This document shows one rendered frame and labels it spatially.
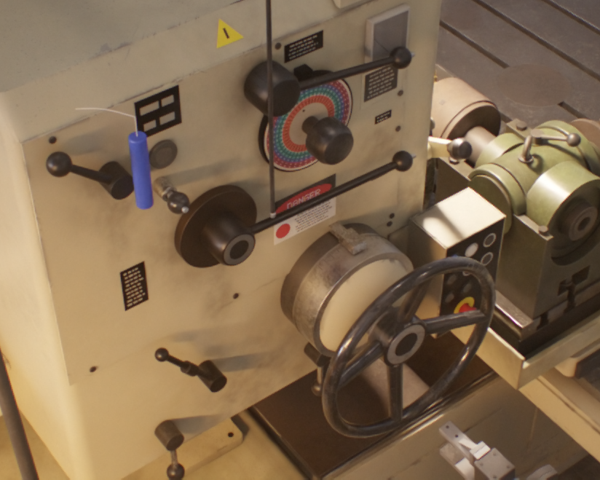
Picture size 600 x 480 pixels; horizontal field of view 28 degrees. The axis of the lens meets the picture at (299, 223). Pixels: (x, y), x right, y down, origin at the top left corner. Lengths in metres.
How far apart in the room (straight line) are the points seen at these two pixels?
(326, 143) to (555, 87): 1.46
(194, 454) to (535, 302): 0.84
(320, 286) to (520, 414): 1.27
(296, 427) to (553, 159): 0.86
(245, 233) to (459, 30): 1.65
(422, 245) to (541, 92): 1.03
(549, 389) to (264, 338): 0.89
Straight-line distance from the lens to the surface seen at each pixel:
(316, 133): 1.84
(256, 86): 1.75
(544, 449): 3.49
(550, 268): 2.49
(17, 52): 1.71
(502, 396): 3.09
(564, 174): 2.46
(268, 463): 2.78
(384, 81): 1.98
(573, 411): 2.83
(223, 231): 1.85
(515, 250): 2.50
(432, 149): 2.24
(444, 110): 2.60
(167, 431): 2.15
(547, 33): 3.41
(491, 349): 2.63
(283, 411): 2.85
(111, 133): 1.69
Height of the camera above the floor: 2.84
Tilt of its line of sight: 42 degrees down
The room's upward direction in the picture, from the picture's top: straight up
